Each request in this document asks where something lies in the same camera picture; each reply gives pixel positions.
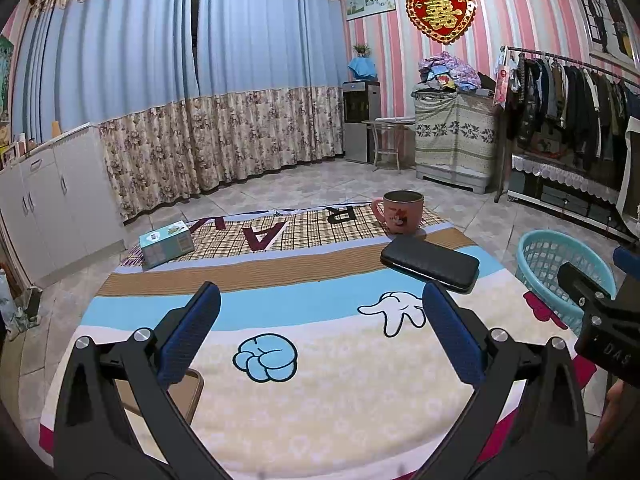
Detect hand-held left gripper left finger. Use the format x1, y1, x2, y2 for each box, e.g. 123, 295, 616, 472
54, 281, 231, 480

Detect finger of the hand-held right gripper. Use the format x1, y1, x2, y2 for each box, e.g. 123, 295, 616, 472
557, 261, 618, 318
614, 246, 640, 282

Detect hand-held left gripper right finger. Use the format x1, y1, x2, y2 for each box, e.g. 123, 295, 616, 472
420, 282, 588, 480

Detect blue plastic basket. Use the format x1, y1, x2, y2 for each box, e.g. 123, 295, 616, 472
515, 230, 618, 338

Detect person's right hand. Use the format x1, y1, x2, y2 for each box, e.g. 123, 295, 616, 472
604, 379, 640, 413

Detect brown phone case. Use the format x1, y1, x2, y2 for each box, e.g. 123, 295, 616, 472
112, 367, 205, 426

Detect black zip case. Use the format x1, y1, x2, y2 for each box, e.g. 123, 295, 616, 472
380, 235, 481, 295

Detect dark cloth with white trim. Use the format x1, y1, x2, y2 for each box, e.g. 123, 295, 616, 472
615, 116, 640, 241

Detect teal tissue box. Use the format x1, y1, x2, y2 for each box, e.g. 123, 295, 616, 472
139, 221, 196, 268

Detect plaid lettered mat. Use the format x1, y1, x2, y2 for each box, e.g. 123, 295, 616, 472
120, 204, 448, 268

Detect low cabinet with lace cover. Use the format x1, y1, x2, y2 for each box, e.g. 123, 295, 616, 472
507, 154, 626, 241

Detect pink cartoon mug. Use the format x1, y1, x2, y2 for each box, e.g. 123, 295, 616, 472
371, 190, 426, 235

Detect striped cartoon printed blanket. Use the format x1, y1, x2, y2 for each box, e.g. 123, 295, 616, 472
39, 227, 598, 471

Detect row of hanging clothes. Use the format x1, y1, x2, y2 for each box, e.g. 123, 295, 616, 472
505, 55, 640, 181

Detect translucent plastic bag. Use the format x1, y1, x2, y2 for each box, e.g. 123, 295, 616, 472
0, 267, 31, 333

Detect white cabinet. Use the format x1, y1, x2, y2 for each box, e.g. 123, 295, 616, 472
0, 122, 128, 288

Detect cloth-covered cabinet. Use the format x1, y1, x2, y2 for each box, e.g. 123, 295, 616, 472
414, 91, 498, 196

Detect pink hanging bag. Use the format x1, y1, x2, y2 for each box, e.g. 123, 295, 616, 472
492, 65, 511, 108

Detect metal clothes rack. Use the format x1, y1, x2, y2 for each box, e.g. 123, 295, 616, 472
494, 46, 640, 206

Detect grey water dispenser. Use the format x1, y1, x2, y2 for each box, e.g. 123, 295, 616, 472
341, 80, 382, 165

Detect framed window poster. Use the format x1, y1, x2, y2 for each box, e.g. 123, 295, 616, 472
570, 0, 638, 68

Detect pile of clothes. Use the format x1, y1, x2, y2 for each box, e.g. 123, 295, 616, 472
417, 50, 496, 96

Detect blue cloth cover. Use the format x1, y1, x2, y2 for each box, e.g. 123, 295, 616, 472
347, 56, 379, 82

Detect blue floral curtain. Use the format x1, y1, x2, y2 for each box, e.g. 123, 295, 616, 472
10, 0, 201, 221
192, 0, 348, 196

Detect red heart wall decoration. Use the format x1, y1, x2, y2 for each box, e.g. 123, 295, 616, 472
405, 0, 477, 45

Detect colourful wall poster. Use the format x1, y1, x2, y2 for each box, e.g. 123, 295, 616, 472
0, 35, 16, 123

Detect landscape wall picture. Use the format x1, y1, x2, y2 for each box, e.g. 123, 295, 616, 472
345, 0, 397, 22

